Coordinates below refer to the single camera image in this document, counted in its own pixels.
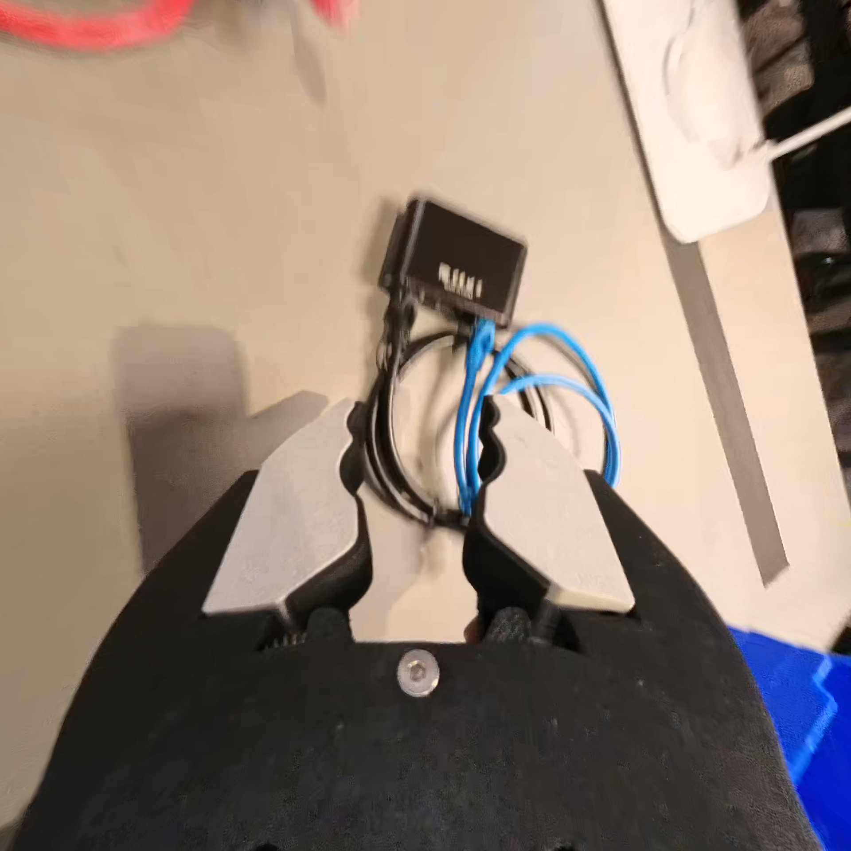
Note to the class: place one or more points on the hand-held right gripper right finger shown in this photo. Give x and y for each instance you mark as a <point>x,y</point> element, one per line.
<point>552,532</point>

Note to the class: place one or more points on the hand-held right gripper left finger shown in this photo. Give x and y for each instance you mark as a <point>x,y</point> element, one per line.
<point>292,532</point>

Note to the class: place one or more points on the black ethernet adapter box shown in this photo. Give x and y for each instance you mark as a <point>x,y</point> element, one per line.
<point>459,252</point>

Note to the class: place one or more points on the large blue plastic bin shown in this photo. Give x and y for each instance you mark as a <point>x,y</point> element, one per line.
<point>804,731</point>

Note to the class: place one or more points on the white display stand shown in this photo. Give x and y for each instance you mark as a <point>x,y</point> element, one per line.
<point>698,133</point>

